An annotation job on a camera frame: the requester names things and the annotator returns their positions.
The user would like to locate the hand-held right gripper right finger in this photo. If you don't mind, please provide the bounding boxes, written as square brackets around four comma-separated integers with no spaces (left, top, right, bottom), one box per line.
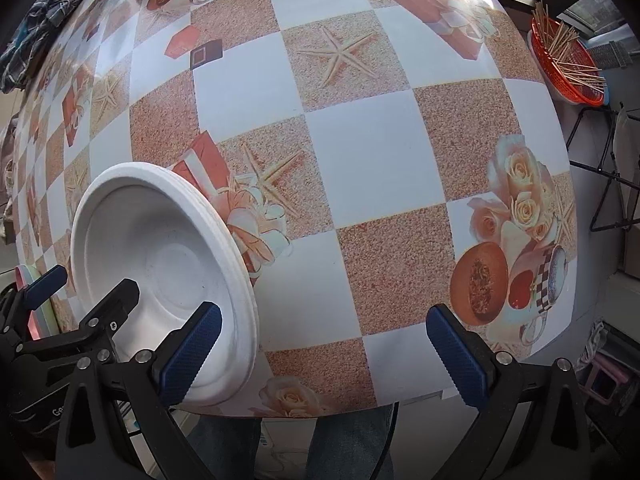
[426,304,593,480]

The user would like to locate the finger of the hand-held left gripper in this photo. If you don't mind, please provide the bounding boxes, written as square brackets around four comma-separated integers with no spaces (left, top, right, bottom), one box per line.
[27,279,141,362]
[0,264,69,347]

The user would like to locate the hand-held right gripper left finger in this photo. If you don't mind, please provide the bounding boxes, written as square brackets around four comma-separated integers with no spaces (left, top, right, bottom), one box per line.
[55,301,223,480]

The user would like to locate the white bowl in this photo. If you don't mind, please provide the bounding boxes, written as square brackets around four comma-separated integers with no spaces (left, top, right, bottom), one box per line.
[70,162,259,407]
[167,169,259,361]

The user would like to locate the person's blue jeans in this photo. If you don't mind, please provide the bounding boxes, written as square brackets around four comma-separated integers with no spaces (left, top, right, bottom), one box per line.
[187,402,397,480]

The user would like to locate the pink stool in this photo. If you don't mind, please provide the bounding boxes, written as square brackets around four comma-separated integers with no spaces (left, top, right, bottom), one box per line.
[579,354,634,407]

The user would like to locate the printed checkered tablecloth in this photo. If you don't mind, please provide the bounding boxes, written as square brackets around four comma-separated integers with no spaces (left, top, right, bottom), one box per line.
[10,0,577,419]

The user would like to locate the black folding chair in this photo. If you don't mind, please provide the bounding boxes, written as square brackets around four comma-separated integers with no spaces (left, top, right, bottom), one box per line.
[566,101,640,234]

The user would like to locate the dark plaid cloth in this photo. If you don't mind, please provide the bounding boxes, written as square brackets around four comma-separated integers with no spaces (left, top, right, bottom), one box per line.
[0,0,93,95]

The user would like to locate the orange plastic basket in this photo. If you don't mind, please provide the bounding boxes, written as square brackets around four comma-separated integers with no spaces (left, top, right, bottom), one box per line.
[528,14,609,109]

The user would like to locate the red basket of sticks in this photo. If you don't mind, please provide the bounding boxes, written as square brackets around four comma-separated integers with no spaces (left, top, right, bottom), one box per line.
[531,1,607,97]

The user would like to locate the grey ribbed mat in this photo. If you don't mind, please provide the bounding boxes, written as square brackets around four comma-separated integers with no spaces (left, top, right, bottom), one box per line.
[586,41,637,70]

